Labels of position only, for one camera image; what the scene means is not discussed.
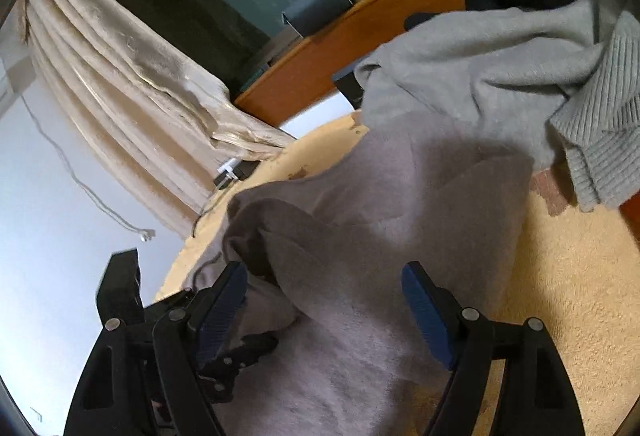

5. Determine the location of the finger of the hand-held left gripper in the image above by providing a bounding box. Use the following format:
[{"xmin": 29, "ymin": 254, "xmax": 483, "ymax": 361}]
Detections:
[
  {"xmin": 97, "ymin": 247, "xmax": 144, "ymax": 324},
  {"xmin": 195, "ymin": 333, "xmax": 279, "ymax": 403}
]

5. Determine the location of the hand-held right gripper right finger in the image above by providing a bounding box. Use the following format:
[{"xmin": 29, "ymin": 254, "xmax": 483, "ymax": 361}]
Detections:
[{"xmin": 401, "ymin": 260, "xmax": 573, "ymax": 436}]

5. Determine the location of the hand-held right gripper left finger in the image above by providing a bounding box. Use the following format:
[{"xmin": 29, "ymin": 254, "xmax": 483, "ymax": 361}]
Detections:
[{"xmin": 64, "ymin": 261, "xmax": 249, "ymax": 436}]

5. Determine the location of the mauve knit sweater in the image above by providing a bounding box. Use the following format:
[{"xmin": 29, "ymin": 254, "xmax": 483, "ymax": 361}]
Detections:
[{"xmin": 187, "ymin": 116, "xmax": 536, "ymax": 436}]

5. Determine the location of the yellow spotted blanket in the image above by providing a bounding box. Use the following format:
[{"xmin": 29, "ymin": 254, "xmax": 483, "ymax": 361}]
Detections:
[{"xmin": 160, "ymin": 112, "xmax": 640, "ymax": 436}]

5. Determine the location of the beige pleated curtain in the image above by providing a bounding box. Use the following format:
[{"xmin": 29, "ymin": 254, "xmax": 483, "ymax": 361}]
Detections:
[{"xmin": 17, "ymin": 0, "xmax": 296, "ymax": 239}]

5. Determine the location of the small black device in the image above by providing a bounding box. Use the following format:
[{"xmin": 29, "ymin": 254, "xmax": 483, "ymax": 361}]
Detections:
[{"xmin": 332, "ymin": 69, "xmax": 363, "ymax": 109}]

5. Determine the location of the light grey ribbed sweater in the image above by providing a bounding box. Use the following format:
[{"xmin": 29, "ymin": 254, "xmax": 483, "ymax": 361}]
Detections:
[{"xmin": 354, "ymin": 0, "xmax": 640, "ymax": 213}]

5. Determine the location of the orange wooden headboard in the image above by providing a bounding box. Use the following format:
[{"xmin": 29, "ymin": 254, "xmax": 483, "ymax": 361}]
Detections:
[{"xmin": 234, "ymin": 0, "xmax": 583, "ymax": 128}]

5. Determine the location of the dark grey box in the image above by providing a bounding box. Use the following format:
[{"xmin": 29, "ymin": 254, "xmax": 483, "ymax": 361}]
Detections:
[{"xmin": 281, "ymin": 0, "xmax": 357, "ymax": 37}]

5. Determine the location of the white wall cord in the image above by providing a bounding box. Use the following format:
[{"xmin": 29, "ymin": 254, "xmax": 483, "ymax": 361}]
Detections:
[{"xmin": 22, "ymin": 94, "xmax": 157, "ymax": 244}]

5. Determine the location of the black power cable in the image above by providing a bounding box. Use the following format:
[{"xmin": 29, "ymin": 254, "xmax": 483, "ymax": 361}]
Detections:
[{"xmin": 187, "ymin": 186, "xmax": 241, "ymax": 292}]

